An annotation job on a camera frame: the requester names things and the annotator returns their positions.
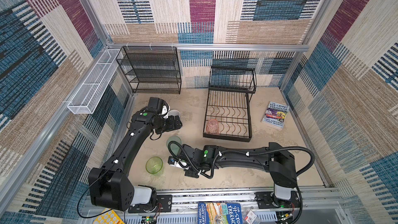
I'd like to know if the white wire wall basket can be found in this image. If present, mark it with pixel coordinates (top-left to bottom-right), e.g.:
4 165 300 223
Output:
67 49 121 115

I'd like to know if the blue white ceramic mug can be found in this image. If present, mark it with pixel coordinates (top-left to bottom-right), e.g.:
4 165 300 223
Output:
167 110 180 119

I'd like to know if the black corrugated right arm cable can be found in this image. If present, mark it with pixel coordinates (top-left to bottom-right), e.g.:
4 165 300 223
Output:
167 140 316 224

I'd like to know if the small clear packet with label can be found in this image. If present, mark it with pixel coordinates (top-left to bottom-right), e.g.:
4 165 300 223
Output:
244 209 260 224

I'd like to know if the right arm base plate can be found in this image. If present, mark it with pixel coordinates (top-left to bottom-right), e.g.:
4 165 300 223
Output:
255 191 302 209

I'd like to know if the treehouse book at front edge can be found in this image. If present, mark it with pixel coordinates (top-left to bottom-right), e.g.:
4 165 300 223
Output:
197 202 244 224

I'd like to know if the treehouse paperback book on table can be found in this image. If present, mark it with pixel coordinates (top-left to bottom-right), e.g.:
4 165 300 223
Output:
261 101 290 130

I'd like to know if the yellow perforated tray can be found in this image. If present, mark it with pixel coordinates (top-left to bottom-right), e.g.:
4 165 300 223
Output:
92 210 125 224

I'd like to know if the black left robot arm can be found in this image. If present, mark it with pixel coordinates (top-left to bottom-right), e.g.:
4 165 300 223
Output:
88 97 170 212

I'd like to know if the black mesh shelf unit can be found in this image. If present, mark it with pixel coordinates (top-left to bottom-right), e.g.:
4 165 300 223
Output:
116 46 182 94

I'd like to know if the green plastic cup left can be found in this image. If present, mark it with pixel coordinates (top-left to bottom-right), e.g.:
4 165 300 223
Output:
145 157 163 174

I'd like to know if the black wire dish rack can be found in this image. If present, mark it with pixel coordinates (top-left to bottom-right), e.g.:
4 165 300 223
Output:
203 65 257 143

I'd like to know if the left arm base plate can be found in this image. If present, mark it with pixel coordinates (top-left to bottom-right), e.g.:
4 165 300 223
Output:
153 195 173 213

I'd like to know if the pink translucent plastic cup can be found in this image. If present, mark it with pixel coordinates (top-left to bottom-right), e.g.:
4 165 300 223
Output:
205 119 220 134

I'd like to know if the teal translucent plastic cup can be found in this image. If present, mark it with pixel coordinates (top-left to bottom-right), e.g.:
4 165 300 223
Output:
166 136 182 155

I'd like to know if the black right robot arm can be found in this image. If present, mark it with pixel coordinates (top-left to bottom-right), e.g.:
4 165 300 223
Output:
167 142 300 201

